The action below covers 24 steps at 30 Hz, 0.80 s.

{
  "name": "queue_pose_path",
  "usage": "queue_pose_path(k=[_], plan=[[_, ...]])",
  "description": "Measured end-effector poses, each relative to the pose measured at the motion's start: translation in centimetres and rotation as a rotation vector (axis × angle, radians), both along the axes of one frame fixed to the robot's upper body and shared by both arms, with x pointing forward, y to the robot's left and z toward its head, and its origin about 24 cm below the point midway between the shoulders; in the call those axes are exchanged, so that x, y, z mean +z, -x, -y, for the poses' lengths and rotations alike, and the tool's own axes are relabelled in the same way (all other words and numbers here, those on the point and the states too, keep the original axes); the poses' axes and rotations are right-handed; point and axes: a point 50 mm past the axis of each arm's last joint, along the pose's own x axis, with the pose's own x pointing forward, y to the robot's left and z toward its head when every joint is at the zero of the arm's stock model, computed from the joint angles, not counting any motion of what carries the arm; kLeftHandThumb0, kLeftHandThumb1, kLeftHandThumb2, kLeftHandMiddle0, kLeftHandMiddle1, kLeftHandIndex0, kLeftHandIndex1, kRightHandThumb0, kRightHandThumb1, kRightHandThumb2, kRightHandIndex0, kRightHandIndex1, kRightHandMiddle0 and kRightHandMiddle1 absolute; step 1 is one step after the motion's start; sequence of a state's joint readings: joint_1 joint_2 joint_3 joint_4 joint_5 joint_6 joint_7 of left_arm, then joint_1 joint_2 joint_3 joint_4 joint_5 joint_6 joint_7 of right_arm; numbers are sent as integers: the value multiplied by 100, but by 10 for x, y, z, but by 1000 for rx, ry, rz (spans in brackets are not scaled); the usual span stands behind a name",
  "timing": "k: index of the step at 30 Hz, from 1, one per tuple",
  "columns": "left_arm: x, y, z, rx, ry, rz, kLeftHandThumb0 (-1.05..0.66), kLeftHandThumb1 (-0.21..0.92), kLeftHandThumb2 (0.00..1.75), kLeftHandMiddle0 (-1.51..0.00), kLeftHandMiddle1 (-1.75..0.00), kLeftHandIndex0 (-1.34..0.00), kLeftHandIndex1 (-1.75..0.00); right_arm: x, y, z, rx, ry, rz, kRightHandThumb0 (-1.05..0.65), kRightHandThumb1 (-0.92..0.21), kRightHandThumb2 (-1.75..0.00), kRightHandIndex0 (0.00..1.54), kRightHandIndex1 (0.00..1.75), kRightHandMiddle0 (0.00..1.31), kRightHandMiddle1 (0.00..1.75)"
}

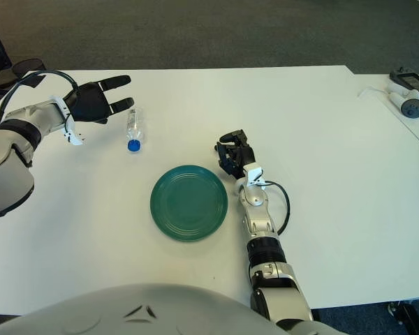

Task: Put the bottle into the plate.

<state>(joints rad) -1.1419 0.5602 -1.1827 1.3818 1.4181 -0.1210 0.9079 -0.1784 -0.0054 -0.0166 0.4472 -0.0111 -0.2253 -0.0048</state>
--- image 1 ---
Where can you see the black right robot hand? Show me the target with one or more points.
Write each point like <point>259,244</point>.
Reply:
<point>237,155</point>

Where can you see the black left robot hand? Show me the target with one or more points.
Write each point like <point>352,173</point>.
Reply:
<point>89,101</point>

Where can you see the clear plastic bottle blue cap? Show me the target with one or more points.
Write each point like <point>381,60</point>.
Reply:
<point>135,125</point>

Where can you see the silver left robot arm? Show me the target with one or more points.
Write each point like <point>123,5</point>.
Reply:
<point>7,167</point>

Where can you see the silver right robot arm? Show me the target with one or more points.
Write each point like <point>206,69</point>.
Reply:
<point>265,244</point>

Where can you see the green round plate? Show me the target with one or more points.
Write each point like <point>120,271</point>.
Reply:
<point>188,204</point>

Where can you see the black mesh wastebasket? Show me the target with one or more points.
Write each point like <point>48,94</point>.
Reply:
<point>29,66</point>

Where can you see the white VR controller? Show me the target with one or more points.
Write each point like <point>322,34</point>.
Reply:
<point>412,107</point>

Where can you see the dark handheld console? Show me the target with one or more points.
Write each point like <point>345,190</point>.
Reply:
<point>413,82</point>

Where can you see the grey robot torso shell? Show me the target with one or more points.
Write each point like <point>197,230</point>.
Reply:
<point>125,314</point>

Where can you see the black table foot caster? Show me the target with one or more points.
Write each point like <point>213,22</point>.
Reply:
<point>405,314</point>

